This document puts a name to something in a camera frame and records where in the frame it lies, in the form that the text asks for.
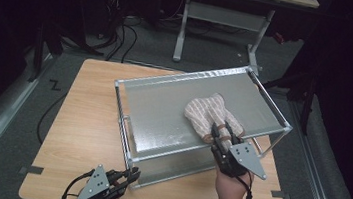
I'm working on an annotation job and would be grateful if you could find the metal wire shelf rack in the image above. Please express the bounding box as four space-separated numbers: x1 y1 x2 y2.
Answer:
102 51 300 199

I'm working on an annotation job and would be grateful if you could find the grey tape strip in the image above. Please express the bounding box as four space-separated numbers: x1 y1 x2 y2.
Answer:
18 163 44 178
269 189 292 199

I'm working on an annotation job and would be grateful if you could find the bundle of black cables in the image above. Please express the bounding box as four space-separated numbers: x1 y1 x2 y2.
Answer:
94 11 142 66

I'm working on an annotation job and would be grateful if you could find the black floor cable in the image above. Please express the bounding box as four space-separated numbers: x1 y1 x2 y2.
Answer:
35 88 69 148

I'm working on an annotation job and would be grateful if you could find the dark computer tower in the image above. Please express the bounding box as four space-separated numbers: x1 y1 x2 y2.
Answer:
99 0 126 41

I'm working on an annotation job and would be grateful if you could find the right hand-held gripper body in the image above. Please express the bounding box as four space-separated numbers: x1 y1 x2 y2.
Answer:
208 137 272 182

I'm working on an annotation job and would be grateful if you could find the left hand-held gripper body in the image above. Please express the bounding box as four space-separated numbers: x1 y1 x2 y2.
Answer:
76 162 130 199

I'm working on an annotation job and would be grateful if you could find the person's right hand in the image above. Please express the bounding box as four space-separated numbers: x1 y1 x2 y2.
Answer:
213 167 255 199

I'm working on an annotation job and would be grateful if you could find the black metal stand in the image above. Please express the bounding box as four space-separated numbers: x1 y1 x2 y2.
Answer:
27 21 68 86
253 68 319 136

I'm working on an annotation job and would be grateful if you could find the grey metal desk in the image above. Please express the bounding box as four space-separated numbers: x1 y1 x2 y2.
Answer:
171 0 321 87

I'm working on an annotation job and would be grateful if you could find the left hand-held gripper cable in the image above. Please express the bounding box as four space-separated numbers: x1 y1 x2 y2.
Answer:
61 165 95 199

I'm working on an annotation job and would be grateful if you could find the small red object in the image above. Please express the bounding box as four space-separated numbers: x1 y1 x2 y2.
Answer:
272 31 287 45

